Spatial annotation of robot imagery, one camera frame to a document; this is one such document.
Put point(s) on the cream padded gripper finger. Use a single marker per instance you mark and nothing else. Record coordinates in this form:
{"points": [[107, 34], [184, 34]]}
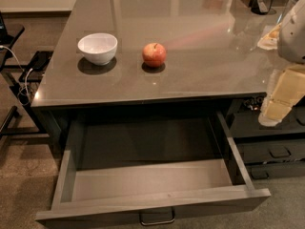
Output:
{"points": [[272, 113]]}

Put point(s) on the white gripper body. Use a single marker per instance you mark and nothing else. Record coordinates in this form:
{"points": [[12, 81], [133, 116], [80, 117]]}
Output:
{"points": [[293, 37]]}

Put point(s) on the grey top drawer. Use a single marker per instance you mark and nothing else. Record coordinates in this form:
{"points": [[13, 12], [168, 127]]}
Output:
{"points": [[111, 171]]}

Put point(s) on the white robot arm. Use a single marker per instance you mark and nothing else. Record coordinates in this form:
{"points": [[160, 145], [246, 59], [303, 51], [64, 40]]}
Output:
{"points": [[293, 58]]}

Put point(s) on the dark right drawer unit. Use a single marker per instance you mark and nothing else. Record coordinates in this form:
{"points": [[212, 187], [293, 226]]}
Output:
{"points": [[268, 152]]}

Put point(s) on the glass jar with snacks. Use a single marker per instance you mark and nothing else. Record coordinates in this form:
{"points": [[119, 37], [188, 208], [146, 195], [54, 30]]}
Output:
{"points": [[270, 35]]}

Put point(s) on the red apple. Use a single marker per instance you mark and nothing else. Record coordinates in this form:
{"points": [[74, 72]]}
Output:
{"points": [[154, 55]]}

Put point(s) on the white ceramic bowl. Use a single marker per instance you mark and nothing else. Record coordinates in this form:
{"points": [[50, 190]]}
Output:
{"points": [[98, 48]]}

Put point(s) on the black phone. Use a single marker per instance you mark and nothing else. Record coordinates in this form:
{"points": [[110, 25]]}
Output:
{"points": [[39, 61]]}

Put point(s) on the black side stand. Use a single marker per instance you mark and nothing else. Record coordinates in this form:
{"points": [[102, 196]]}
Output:
{"points": [[19, 78]]}

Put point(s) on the metal drawer handle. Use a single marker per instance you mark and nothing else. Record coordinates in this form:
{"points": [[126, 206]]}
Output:
{"points": [[159, 216]]}

